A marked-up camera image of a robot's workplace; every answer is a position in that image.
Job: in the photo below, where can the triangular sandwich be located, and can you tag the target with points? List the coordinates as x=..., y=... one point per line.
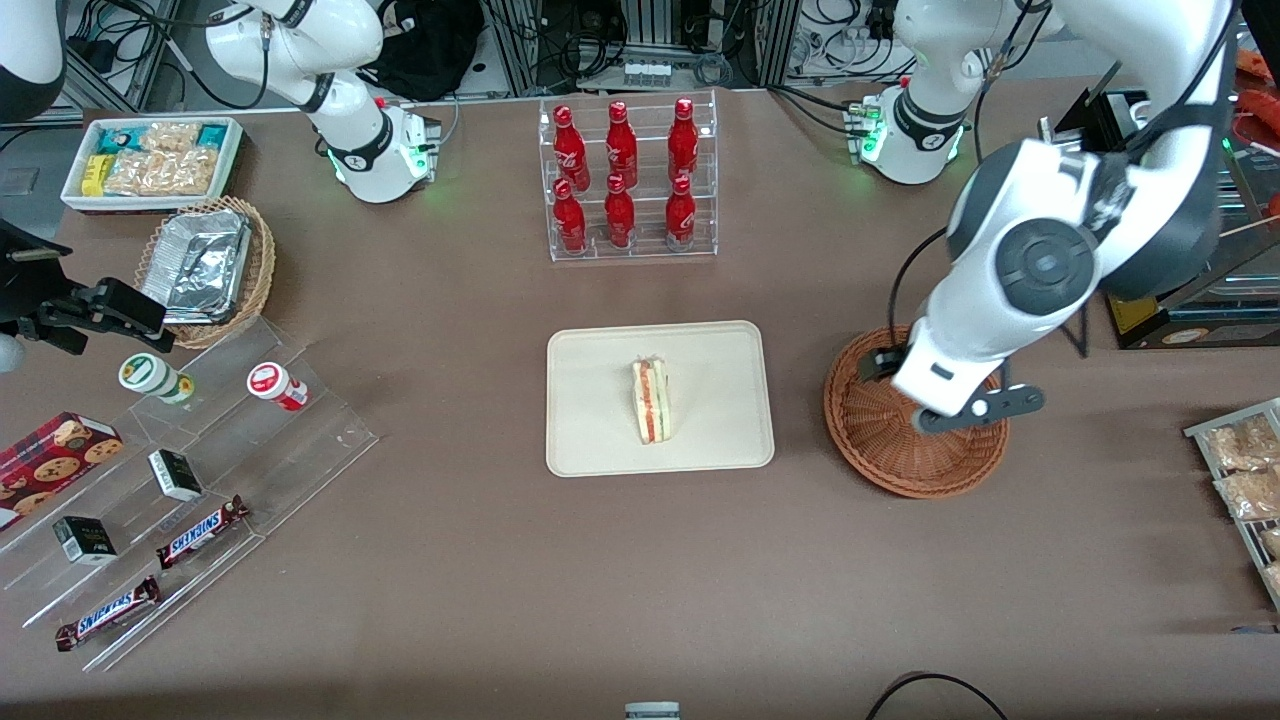
x=650, y=400

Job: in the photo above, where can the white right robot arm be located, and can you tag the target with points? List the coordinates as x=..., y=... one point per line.
x=350, y=160

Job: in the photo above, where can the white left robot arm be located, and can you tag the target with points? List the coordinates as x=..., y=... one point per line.
x=970, y=330

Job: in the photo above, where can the aluminium foil tray stack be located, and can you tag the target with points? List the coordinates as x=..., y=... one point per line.
x=195, y=265

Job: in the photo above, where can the brown wicker basket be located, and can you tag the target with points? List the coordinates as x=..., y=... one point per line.
x=900, y=460

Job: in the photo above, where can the light wicker basket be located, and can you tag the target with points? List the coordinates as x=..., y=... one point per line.
x=262, y=265

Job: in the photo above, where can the beige plastic tray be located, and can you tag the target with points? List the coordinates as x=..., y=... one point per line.
x=720, y=400

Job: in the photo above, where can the green lid white bottle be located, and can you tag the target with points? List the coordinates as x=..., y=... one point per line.
x=150, y=376

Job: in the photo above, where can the white plastic snack bin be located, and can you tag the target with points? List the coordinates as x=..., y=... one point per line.
x=75, y=200

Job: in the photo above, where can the yellow snack packet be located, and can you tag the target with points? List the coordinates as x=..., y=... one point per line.
x=96, y=175

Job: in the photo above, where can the clear rice cracker bag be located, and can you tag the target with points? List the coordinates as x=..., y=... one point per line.
x=160, y=172
x=170, y=136

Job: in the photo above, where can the teal snack packet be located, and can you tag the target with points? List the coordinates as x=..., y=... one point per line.
x=118, y=140
x=212, y=136

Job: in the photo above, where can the red cookie box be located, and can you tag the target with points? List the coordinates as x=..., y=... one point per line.
x=50, y=465

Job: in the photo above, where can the small black box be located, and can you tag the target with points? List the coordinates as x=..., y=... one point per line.
x=85, y=540
x=175, y=475

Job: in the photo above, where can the red lid white bottle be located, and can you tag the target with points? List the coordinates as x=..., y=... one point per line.
x=275, y=385

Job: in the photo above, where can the black food warmer cabinet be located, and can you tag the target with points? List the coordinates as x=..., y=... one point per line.
x=1200, y=328

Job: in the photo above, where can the clear acrylic stepped display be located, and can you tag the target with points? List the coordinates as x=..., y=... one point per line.
x=300, y=450

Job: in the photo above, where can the Snickers chocolate bar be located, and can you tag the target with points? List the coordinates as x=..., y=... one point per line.
x=105, y=613
x=200, y=532

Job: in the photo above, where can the clear bag of fried snacks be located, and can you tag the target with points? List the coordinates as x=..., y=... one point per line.
x=1245, y=445
x=1255, y=495
x=1274, y=580
x=1272, y=542

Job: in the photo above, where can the wooden skewer stick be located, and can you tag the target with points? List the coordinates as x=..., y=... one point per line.
x=1250, y=227

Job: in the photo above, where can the red cola bottle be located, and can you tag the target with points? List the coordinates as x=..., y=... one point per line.
x=570, y=150
x=619, y=218
x=621, y=148
x=570, y=222
x=683, y=145
x=680, y=218

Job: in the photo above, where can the clear acrylic bottle rack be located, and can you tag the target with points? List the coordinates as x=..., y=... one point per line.
x=710, y=150

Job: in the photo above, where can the red sausage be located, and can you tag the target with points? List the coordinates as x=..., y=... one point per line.
x=1265, y=110
x=1260, y=65

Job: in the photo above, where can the black bag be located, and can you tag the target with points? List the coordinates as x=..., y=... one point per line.
x=430, y=50

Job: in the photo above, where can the small grey device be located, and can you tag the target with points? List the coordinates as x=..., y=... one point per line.
x=652, y=711

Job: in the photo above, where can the white power strip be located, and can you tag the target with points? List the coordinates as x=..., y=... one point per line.
x=646, y=73

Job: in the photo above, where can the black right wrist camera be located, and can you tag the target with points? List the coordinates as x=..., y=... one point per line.
x=25, y=285

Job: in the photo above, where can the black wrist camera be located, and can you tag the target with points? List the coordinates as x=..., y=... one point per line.
x=25, y=285
x=885, y=362

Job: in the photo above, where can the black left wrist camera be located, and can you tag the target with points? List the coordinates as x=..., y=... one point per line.
x=885, y=362

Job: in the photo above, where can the aluminium frame rack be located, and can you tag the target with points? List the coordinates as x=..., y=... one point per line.
x=770, y=40

